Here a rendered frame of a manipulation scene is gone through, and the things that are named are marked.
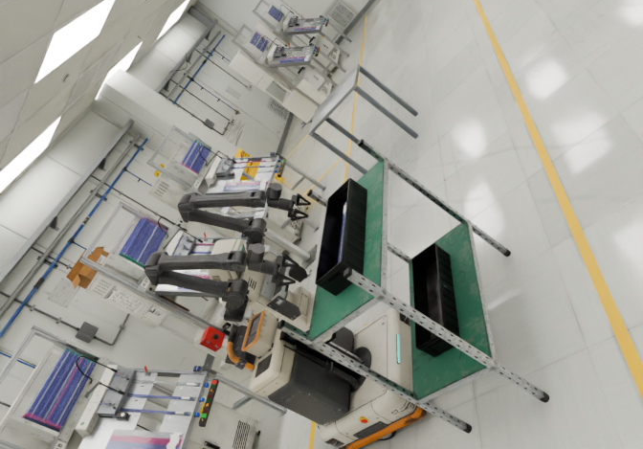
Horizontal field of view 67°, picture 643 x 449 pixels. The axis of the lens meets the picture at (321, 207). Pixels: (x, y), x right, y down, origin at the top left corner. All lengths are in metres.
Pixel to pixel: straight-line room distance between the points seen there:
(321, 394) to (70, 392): 1.92
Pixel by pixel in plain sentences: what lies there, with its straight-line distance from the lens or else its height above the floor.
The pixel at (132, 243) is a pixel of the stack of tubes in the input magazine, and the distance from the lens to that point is 4.67.
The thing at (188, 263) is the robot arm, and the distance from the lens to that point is 2.13.
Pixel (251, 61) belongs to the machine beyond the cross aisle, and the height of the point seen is 1.47.
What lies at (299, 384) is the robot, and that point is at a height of 0.64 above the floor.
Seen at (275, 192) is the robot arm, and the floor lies 1.31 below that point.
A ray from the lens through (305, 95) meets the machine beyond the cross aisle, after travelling 8.56.
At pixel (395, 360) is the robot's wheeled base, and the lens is 2.74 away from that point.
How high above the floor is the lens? 1.83
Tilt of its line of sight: 19 degrees down
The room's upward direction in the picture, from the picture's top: 56 degrees counter-clockwise
